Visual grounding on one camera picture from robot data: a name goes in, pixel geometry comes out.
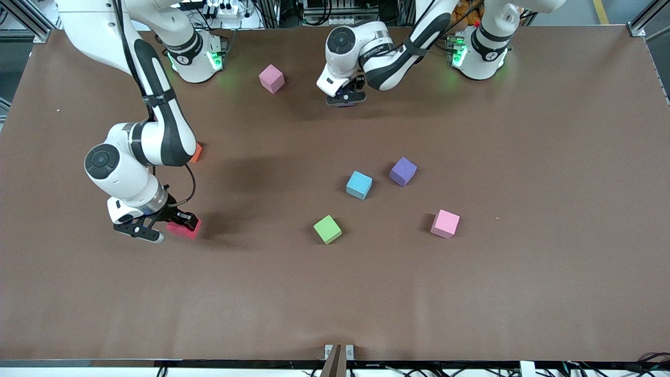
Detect aluminium frame profile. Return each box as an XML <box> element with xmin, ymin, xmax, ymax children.
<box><xmin>628</xmin><ymin>0</ymin><xmax>670</xmax><ymax>42</ymax></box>
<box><xmin>0</xmin><ymin>0</ymin><xmax>53</xmax><ymax>43</ymax></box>

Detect red foam cube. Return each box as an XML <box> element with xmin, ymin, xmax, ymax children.
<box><xmin>166</xmin><ymin>220</ymin><xmax>203</xmax><ymax>240</ymax></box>

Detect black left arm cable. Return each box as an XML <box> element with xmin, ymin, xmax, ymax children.
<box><xmin>361</xmin><ymin>0</ymin><xmax>487</xmax><ymax>63</ymax></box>

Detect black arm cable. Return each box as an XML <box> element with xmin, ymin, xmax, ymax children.
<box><xmin>113</xmin><ymin>0</ymin><xmax>197</xmax><ymax>207</ymax></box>
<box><xmin>361</xmin><ymin>0</ymin><xmax>487</xmax><ymax>63</ymax></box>

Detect light pink foam cube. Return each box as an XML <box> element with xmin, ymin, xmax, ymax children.
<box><xmin>430</xmin><ymin>209</ymin><xmax>461</xmax><ymax>239</ymax></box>

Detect black cable bundle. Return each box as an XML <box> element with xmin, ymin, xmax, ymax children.
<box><xmin>636</xmin><ymin>352</ymin><xmax>670</xmax><ymax>377</ymax></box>

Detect small metal bracket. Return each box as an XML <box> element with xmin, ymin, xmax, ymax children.
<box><xmin>323</xmin><ymin>344</ymin><xmax>355</xmax><ymax>362</ymax></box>

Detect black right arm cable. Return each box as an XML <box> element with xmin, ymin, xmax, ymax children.
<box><xmin>113</xmin><ymin>0</ymin><xmax>197</xmax><ymax>207</ymax></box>

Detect cyan foam cube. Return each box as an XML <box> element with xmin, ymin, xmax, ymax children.
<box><xmin>346</xmin><ymin>171</ymin><xmax>373</xmax><ymax>201</ymax></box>

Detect white power strip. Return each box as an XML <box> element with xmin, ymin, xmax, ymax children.
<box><xmin>202</xmin><ymin>0</ymin><xmax>244</xmax><ymax>16</ymax></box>

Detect orange mesh bag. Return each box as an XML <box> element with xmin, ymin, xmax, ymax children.
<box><xmin>450</xmin><ymin>0</ymin><xmax>485</xmax><ymax>27</ymax></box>

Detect green foam cube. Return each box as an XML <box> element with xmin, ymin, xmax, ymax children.
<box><xmin>313</xmin><ymin>215</ymin><xmax>343</xmax><ymax>245</ymax></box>

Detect dusky pink foam cube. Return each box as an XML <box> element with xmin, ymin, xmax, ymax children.
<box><xmin>259</xmin><ymin>64</ymin><xmax>286</xmax><ymax>95</ymax></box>

